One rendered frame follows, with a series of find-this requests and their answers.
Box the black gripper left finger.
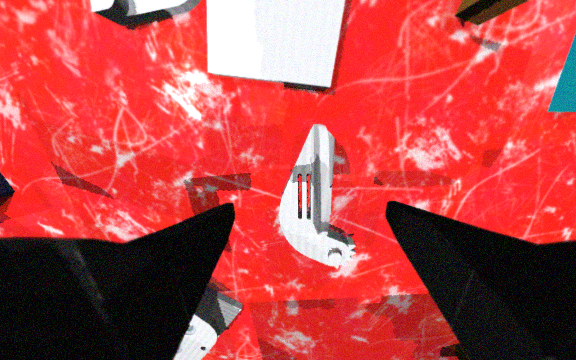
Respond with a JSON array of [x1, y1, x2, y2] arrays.
[[0, 202, 235, 360]]

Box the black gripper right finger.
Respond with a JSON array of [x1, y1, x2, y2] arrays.
[[385, 201, 576, 360]]

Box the tan cube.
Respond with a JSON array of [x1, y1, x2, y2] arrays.
[[455, 0, 530, 26]]

